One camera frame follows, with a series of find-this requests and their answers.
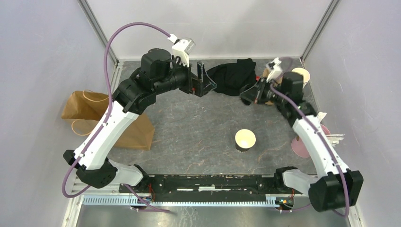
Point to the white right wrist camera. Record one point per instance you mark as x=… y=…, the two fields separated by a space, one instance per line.
x=274 y=68

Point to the black paper coffee cup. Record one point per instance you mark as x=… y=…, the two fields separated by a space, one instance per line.
x=244 y=140

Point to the pink straw holder cup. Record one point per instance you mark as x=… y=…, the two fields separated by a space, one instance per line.
x=301 y=150

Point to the brown paper bag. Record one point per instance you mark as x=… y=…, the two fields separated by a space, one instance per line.
x=84 y=109

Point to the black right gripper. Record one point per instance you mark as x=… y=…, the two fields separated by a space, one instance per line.
x=251 y=94

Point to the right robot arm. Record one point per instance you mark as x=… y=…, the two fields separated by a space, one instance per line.
x=335 y=186

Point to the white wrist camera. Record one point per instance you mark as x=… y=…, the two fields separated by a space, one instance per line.
x=181 y=49
x=274 y=68

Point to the brown cardboard cup carrier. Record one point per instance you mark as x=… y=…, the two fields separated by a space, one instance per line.
x=265 y=74

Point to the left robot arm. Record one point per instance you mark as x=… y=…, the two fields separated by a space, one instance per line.
x=159 y=72

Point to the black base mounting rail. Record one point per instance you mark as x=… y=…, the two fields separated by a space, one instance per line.
x=210 y=188

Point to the black cloth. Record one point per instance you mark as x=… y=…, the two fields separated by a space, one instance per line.
x=232 y=77

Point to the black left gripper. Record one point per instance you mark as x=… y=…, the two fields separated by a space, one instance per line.
x=195 y=86

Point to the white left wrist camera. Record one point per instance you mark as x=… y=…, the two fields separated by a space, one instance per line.
x=181 y=49

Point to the stack of white paper cups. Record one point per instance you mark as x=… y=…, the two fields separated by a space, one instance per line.
x=305 y=74

